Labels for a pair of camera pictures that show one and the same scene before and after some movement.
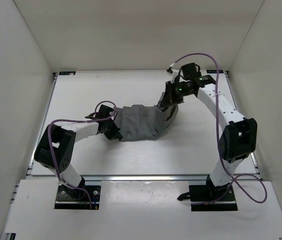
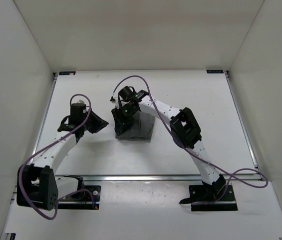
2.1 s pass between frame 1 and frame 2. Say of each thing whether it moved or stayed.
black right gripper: moved
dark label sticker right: stayed
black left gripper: moved
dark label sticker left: stayed
